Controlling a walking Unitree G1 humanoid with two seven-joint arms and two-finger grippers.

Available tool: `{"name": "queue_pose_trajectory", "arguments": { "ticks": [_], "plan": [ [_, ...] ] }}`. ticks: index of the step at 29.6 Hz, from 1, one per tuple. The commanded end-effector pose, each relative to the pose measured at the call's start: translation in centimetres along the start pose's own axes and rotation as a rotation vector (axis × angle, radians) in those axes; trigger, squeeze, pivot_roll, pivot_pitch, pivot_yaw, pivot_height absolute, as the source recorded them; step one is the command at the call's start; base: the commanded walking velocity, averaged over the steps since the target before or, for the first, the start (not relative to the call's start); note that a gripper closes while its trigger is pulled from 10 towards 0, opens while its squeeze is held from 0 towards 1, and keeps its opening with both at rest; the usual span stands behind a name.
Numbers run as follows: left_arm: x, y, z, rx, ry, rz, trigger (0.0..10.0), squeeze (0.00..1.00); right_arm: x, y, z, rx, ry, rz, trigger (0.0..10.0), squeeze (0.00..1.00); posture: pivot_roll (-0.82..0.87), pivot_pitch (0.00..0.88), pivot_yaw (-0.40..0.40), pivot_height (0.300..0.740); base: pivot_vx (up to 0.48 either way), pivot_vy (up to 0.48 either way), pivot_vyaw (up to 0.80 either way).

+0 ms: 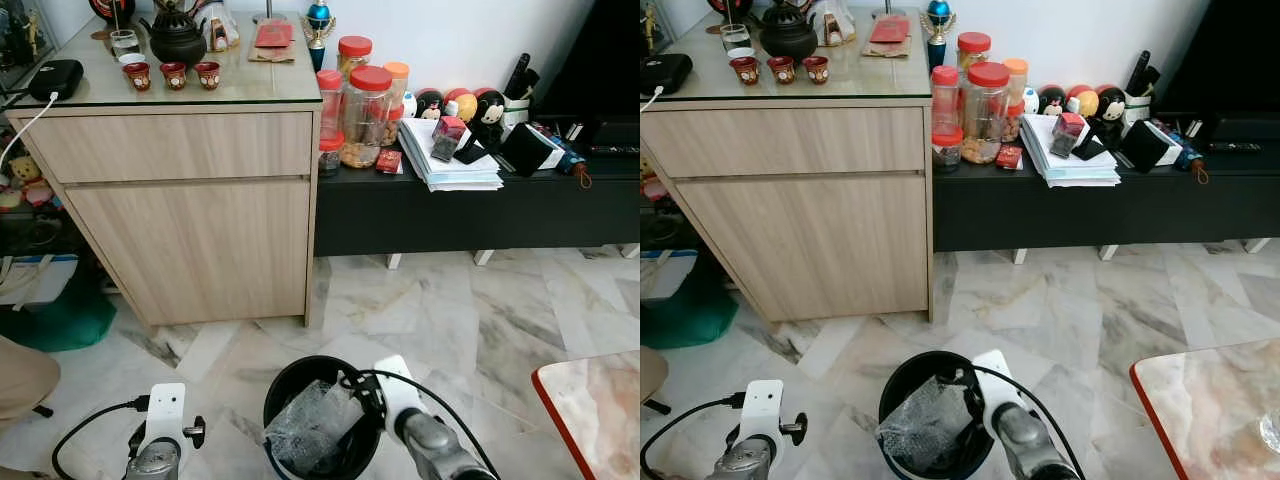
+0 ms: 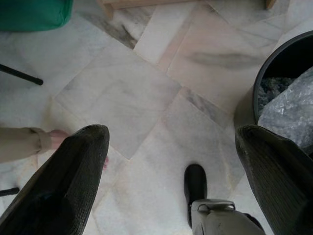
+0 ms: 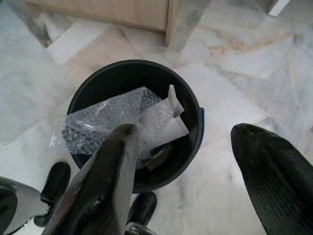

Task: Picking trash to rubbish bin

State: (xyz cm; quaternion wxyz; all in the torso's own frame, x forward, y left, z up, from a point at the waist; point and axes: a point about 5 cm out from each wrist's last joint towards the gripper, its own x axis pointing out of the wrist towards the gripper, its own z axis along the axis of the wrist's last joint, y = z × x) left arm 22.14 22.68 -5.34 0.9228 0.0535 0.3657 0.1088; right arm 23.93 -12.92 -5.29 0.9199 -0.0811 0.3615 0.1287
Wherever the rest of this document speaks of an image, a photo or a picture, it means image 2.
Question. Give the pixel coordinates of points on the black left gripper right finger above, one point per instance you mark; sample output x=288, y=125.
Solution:
x=281, y=183

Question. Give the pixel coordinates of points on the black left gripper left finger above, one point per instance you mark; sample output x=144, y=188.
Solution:
x=56, y=186

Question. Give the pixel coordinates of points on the green fabric bag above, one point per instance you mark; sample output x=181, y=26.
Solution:
x=31, y=14

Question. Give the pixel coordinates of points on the light wood sideboard cabinet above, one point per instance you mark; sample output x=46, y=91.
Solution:
x=107, y=7

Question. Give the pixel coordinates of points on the clear bubble wrap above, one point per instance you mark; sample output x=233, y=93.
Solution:
x=288, y=110

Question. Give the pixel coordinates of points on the black round rubbish bin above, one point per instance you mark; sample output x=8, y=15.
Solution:
x=281, y=56

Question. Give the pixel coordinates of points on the person leg in beige trousers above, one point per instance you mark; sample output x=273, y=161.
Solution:
x=19, y=142

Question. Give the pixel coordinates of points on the black metal stand leg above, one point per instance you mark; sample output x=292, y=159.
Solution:
x=9, y=191
x=24, y=76

